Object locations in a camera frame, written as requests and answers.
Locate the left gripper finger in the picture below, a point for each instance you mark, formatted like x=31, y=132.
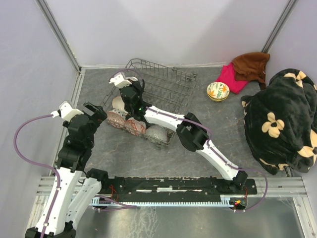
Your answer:
x=99, y=114
x=93, y=108

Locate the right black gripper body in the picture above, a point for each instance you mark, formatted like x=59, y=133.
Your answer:
x=135, y=89

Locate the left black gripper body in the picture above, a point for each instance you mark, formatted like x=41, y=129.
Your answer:
x=94, y=126

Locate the grey wire dish rack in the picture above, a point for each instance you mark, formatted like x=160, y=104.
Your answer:
x=166, y=88

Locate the yellow rim blue pattern bowl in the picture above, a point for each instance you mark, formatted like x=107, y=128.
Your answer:
x=218, y=99

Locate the orange flower leaf bowl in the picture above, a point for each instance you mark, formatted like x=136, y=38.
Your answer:
x=218, y=90

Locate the purple striped bowl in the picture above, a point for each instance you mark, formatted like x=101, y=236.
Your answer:
x=132, y=79

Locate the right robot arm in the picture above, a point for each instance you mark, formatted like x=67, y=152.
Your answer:
x=192, y=134

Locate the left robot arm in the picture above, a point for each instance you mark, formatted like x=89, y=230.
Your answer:
x=63, y=211

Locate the red diamond pattern bowl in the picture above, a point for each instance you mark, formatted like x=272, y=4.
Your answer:
x=116, y=118

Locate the cream bowl orange rim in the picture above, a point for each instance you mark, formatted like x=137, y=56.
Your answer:
x=118, y=104

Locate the red geometric pattern bowl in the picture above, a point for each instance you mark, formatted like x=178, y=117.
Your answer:
x=135, y=127

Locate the grey hexagon pattern bowl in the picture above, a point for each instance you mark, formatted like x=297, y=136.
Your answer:
x=156, y=134

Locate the brown dotted pattern bowl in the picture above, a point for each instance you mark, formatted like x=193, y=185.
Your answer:
x=170, y=134

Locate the black base bar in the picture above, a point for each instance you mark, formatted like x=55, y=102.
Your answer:
x=166, y=188

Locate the pink cloth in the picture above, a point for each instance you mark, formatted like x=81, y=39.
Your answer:
x=227, y=76

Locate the brown cloth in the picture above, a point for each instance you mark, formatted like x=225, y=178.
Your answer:
x=251, y=67

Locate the black flower blanket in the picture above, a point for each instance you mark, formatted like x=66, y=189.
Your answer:
x=281, y=122

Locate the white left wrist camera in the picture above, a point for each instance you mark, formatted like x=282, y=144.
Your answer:
x=66, y=111

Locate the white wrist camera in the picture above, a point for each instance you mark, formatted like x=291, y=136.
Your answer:
x=66, y=111
x=119, y=81

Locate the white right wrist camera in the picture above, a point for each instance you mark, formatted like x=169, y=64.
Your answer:
x=119, y=81

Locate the light blue cable duct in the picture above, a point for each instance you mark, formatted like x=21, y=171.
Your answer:
x=224, y=202

